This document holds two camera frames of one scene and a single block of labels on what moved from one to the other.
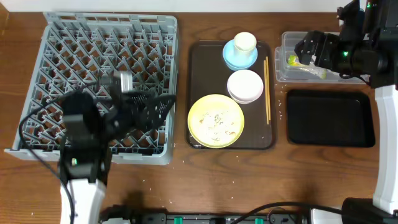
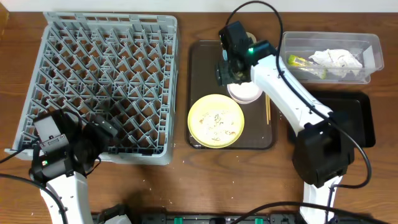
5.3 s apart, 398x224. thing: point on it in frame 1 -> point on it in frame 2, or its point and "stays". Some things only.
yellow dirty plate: x=216 y=121 stays
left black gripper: x=131 y=107 -> x=104 y=125
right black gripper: x=311 y=50 -> x=225 y=74
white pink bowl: x=244 y=86 stays
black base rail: x=125 y=217 stays
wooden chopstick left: x=266 y=91 stays
